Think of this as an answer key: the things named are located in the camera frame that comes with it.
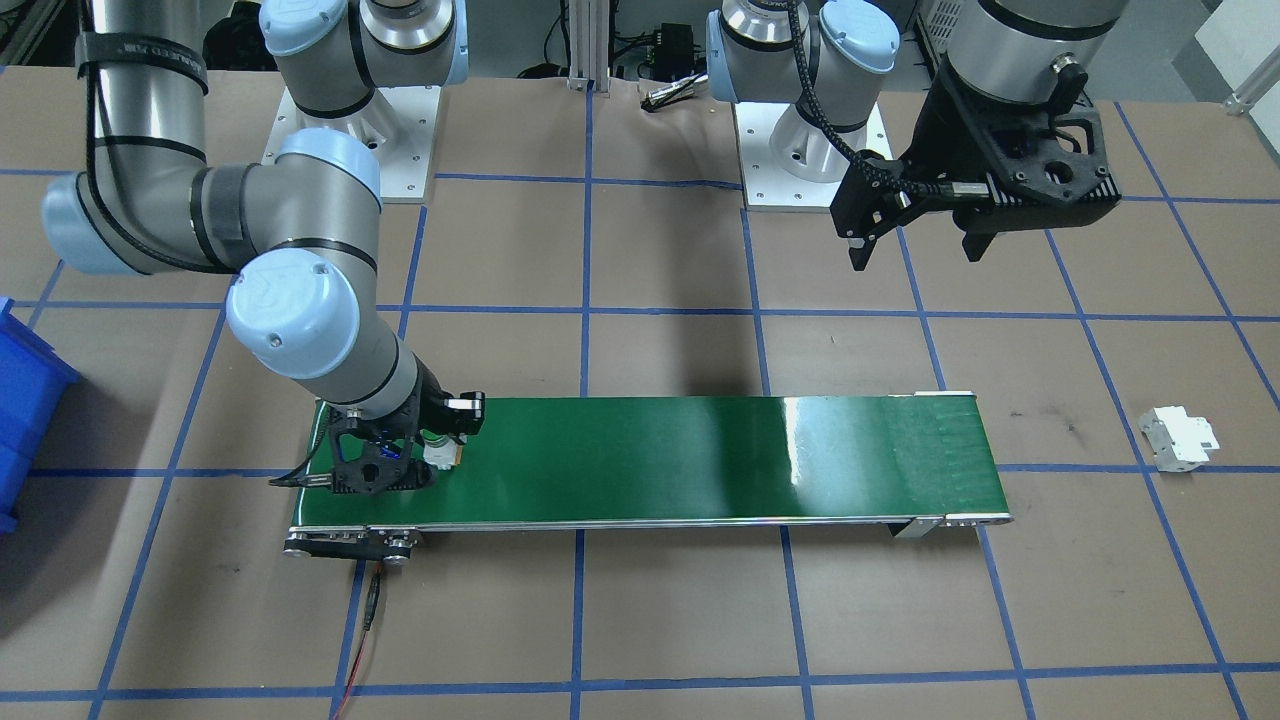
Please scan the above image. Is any green push button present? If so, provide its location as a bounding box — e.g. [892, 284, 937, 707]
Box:
[420, 430, 467, 472]

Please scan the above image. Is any grey vented cabinet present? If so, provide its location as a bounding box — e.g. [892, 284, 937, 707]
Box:
[915, 0, 966, 61]

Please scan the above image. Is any green conveyor belt unit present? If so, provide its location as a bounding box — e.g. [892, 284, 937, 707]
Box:
[283, 392, 1013, 571]

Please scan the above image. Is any silver metal cylinder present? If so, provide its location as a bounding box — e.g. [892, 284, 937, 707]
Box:
[643, 78, 709, 111]

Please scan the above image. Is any aluminium extrusion bar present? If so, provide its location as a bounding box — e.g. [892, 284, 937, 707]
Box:
[1224, 74, 1280, 117]

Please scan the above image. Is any small black control box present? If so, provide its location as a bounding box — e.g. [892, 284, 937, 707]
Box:
[655, 22, 703, 73]

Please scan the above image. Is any white circuit breaker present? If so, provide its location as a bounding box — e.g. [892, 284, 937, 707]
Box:
[1138, 405, 1221, 473]

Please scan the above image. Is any blue plastic bin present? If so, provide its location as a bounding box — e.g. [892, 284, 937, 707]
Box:
[0, 296, 81, 536]

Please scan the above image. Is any black cloth bundle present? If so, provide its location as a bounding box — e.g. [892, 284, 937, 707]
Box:
[203, 0, 279, 73]

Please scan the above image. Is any black camera cable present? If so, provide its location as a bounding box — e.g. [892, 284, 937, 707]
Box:
[783, 0, 906, 201]
[268, 432, 339, 491]

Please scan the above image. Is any white square base plate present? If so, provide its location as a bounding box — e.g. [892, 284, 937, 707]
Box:
[735, 100, 896, 212]
[262, 85, 443, 205]

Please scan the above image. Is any red black power cable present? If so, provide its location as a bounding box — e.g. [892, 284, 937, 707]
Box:
[330, 562, 386, 720]

